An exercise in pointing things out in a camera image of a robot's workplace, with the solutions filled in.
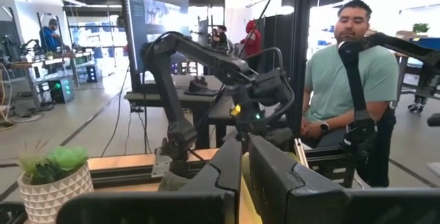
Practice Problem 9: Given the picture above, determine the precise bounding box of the dark grey baseball cap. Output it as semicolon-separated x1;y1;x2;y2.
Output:
157;171;190;193

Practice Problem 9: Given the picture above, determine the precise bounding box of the black desk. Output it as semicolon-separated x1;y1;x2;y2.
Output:
124;74;238;149

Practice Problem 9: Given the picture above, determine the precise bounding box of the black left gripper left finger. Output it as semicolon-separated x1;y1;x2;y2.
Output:
56;136;243;224

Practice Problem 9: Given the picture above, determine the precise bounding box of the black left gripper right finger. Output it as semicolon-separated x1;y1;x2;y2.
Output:
247;134;440;224

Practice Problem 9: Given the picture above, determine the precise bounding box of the succulent in white patterned pot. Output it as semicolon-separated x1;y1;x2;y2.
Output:
16;140;95;224

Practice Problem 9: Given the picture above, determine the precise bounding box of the yellow plastic bin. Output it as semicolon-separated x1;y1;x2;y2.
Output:
240;150;264;224

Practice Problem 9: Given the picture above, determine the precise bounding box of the person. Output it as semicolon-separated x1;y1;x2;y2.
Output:
299;0;399;188
38;18;65;54
239;19;263;76
210;24;230;54

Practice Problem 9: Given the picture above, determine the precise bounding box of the computer tower with green light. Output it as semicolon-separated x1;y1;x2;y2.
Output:
47;77;76;104

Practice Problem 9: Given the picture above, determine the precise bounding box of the large computer monitor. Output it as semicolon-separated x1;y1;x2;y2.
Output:
118;0;190;93

